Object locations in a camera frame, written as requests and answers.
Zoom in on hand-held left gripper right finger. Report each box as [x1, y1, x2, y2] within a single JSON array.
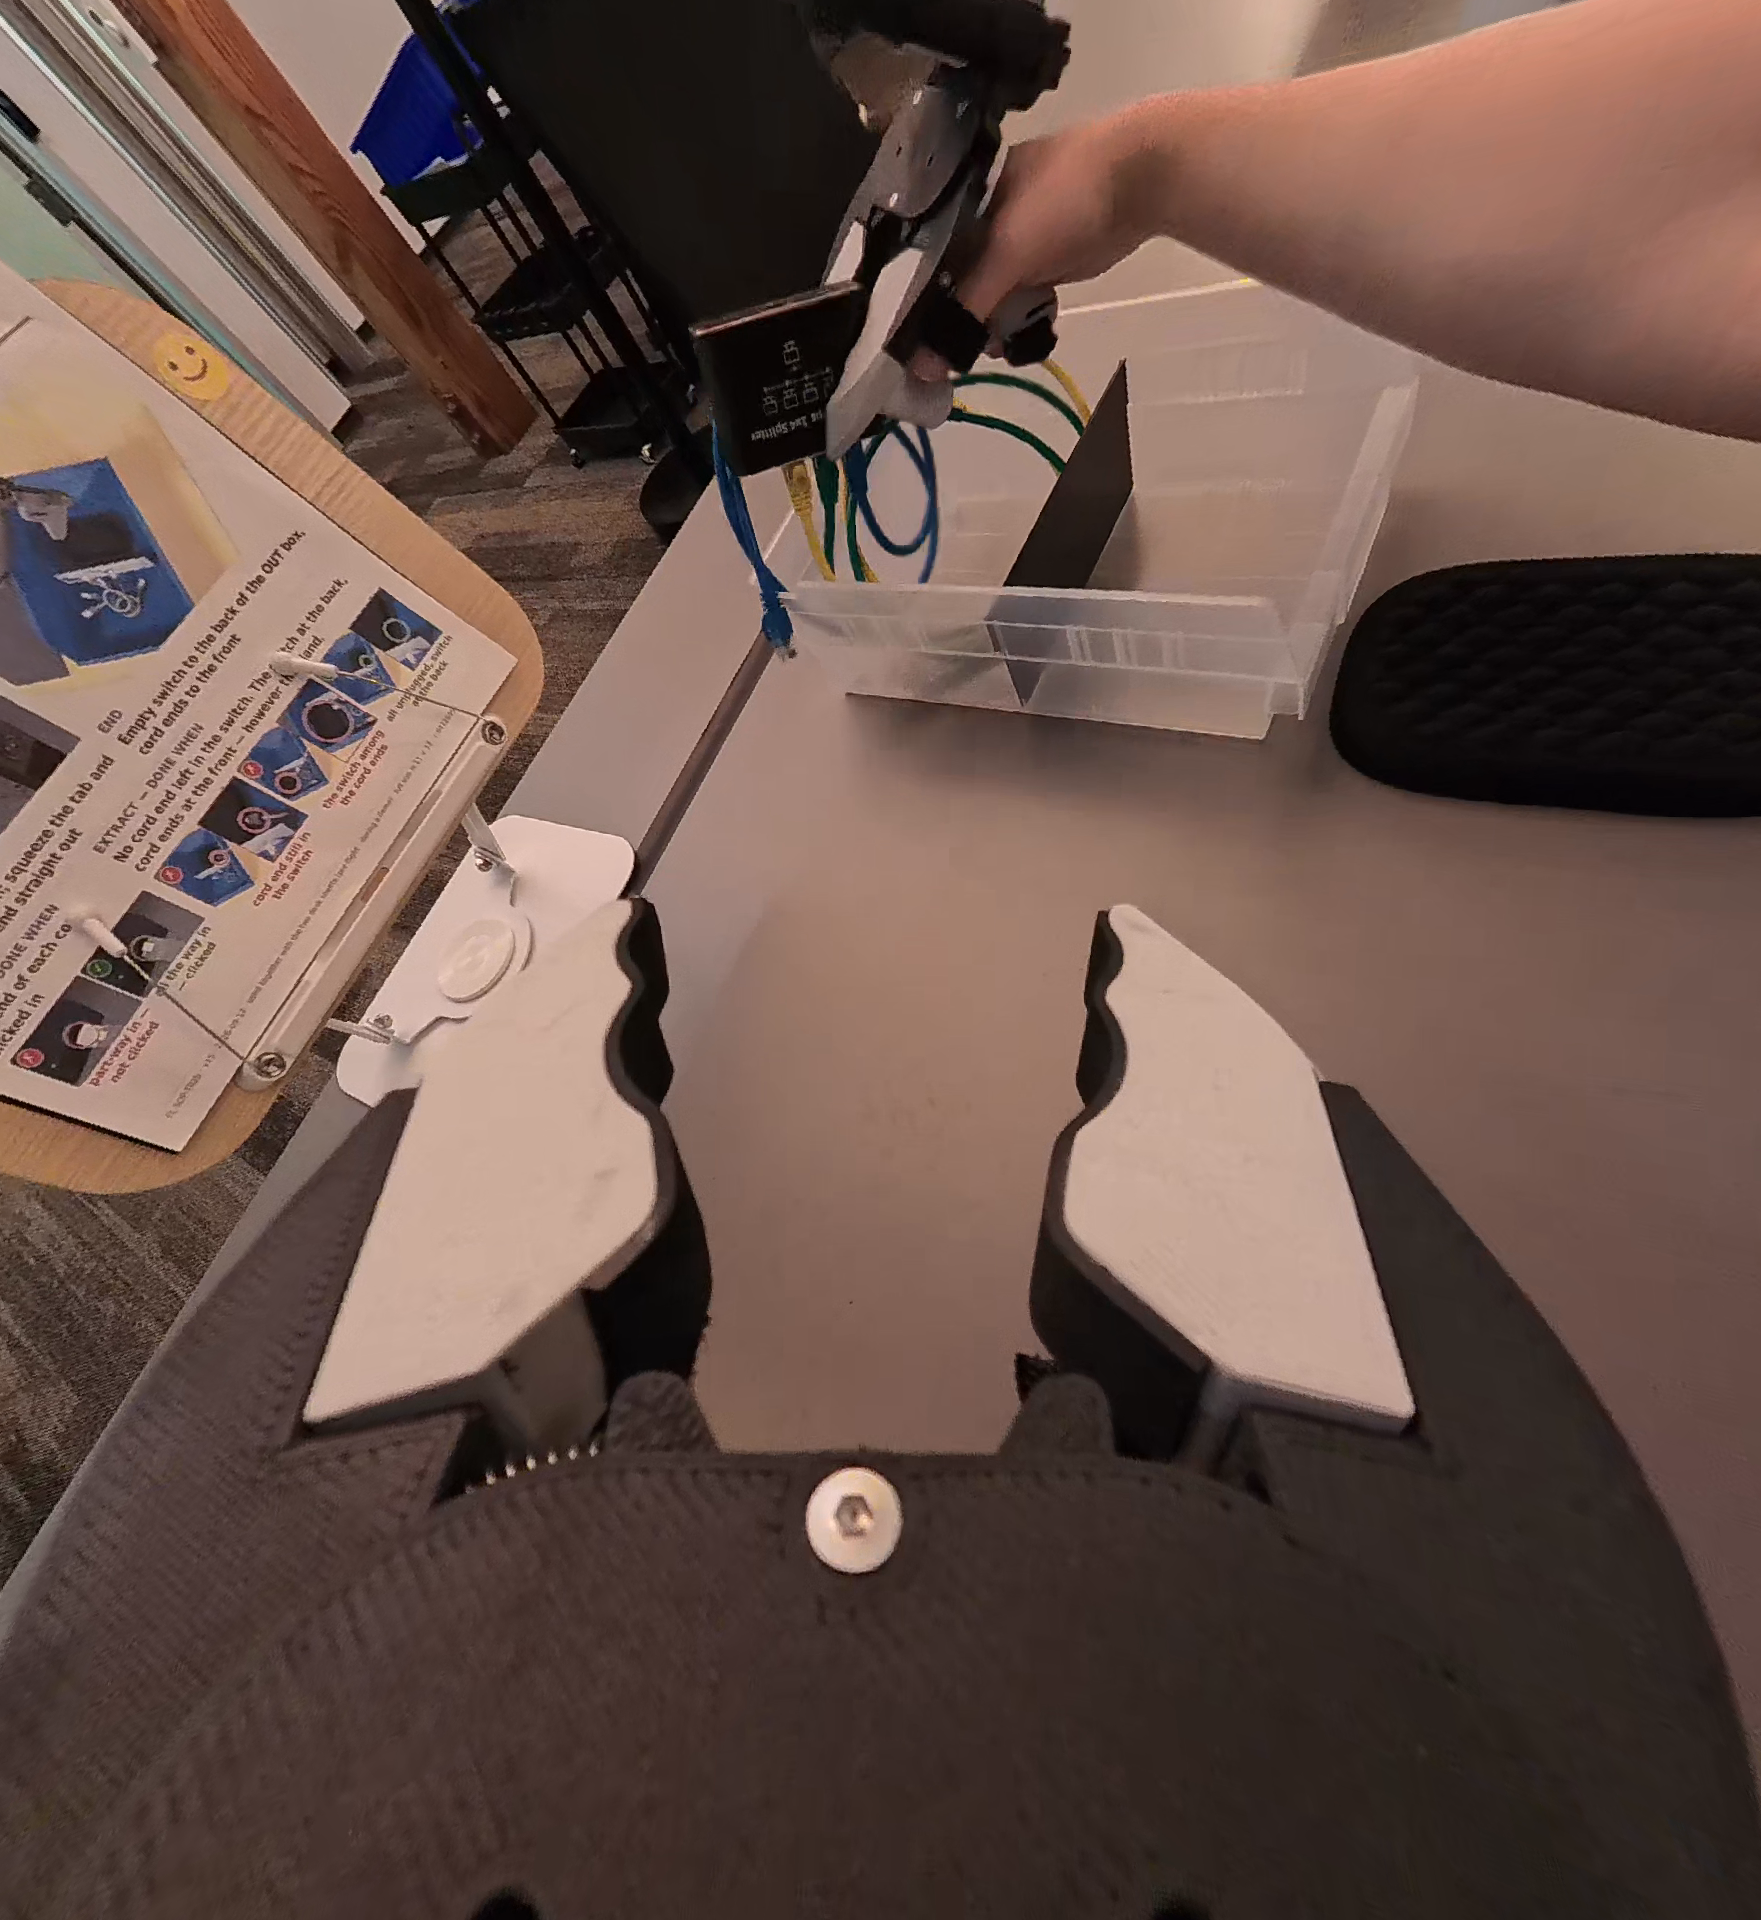
[[1031, 903, 1418, 1471]]

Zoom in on instruction sheet on stand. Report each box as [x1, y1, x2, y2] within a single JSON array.
[[0, 277, 547, 1198]]

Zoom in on black round floor base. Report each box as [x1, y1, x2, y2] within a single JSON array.
[[637, 448, 716, 545]]

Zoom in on person's right forearm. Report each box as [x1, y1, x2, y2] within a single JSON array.
[[1120, 0, 1761, 456]]

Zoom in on black network switch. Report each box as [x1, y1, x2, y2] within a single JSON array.
[[689, 283, 869, 480]]

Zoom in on clear plastic bin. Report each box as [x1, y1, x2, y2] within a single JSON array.
[[786, 323, 1422, 744]]

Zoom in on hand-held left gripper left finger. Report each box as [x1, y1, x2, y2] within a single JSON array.
[[303, 898, 714, 1463]]

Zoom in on person's right hand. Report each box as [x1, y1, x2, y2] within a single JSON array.
[[962, 87, 1183, 325]]

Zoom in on brown wooden post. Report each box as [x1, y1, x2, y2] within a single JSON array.
[[120, 0, 541, 460]]

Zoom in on yellow ethernet cable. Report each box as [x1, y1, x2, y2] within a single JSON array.
[[786, 353, 1095, 587]]

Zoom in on blue storage bin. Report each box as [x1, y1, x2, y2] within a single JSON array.
[[352, 29, 487, 186]]

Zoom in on black wire cart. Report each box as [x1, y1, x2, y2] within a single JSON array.
[[385, 0, 716, 470]]

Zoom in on black wrist rest pad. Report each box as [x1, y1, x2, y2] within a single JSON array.
[[1330, 553, 1761, 819]]

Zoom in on green ethernet cable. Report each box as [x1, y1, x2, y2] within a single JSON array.
[[841, 375, 1088, 587]]

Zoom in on blue ethernet cable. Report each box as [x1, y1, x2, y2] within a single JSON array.
[[709, 419, 943, 661]]

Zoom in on printed instruction sheet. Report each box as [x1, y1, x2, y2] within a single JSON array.
[[0, 202, 522, 1153]]

